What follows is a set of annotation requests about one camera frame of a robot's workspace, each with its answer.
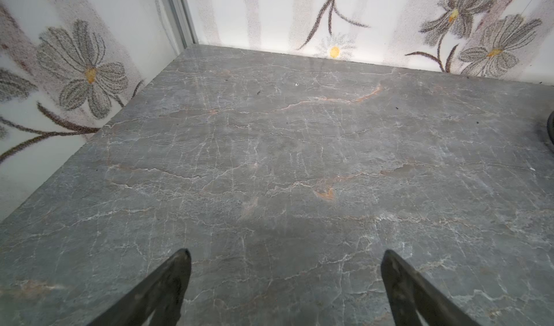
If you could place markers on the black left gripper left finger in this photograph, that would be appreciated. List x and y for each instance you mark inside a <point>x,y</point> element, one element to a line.
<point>157,300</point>

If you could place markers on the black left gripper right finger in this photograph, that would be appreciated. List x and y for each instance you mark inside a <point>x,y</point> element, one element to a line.
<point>412,298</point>

